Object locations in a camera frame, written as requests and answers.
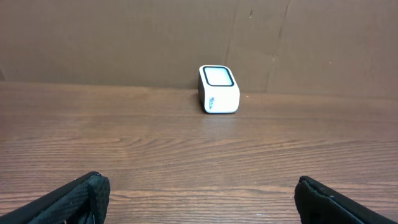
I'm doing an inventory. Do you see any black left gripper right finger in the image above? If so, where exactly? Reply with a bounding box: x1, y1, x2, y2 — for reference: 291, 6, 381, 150
294, 176, 397, 224

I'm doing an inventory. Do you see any white barcode scanner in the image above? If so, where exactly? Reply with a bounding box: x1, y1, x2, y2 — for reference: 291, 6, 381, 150
198, 65, 240, 114

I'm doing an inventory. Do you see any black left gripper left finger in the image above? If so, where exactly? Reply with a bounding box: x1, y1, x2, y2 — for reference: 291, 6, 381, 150
1, 171, 110, 224

